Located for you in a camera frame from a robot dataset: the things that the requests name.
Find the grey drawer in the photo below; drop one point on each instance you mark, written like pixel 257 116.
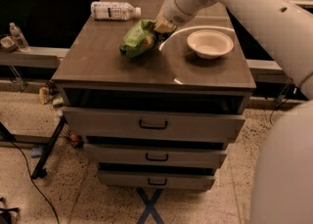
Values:
pixel 156 180
pixel 171 126
pixel 155 156

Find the snack bags on floor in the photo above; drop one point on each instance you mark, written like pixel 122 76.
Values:
pixel 49 94

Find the middle grey drawer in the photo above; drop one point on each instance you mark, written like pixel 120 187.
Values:
pixel 155 156

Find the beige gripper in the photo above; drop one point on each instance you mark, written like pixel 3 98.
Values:
pixel 171 12

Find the bottom grey drawer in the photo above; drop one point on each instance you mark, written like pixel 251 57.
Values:
pixel 156 180

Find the black table leg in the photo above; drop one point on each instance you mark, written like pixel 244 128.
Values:
pixel 39 170

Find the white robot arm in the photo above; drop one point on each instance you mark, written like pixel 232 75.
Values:
pixel 282 191

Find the top grey drawer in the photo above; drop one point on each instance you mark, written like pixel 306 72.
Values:
pixel 171 126

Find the small bowl on shelf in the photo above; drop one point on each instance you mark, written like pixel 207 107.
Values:
pixel 7 44

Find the small upright water bottle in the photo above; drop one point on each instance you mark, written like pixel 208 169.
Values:
pixel 18 37

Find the white paper bowl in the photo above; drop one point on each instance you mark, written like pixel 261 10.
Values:
pixel 210 44

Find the clear plastic bottle lying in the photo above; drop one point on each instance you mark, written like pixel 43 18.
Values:
pixel 114 11

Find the green rice chip bag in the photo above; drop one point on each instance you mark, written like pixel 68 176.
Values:
pixel 139 39

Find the grey drawer cabinet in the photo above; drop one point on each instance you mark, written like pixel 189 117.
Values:
pixel 168 78

